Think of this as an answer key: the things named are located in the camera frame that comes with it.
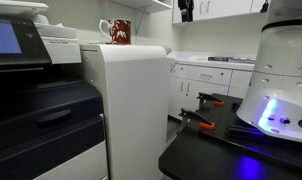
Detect red patterned mug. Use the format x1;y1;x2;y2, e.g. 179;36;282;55
98;18;132;46

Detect white copier finisher unit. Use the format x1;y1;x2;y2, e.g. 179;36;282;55
79;43;172;180

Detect white base cabinets with drawers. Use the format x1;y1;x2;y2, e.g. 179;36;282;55
167;62;254;121

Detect flat dark book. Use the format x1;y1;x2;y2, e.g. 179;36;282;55
207;55;256;65

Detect white and navy office copier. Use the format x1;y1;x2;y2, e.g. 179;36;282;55
0;0;110;180

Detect white wall shelf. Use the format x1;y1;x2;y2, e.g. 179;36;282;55
107;0;174;14

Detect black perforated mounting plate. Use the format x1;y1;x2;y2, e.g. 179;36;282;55
190;92;302;172

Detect white wall cabinets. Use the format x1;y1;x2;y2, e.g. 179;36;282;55
172;0;269;25

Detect black clamp with orange tip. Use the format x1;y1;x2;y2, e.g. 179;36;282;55
178;107;216;131
196;92;226;107

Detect white countertop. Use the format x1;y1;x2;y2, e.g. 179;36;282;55
166;50;258;72

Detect grey shelf bracket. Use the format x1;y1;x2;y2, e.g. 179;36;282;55
134;7;149;35

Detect black hanging device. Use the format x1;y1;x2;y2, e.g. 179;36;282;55
177;0;195;23

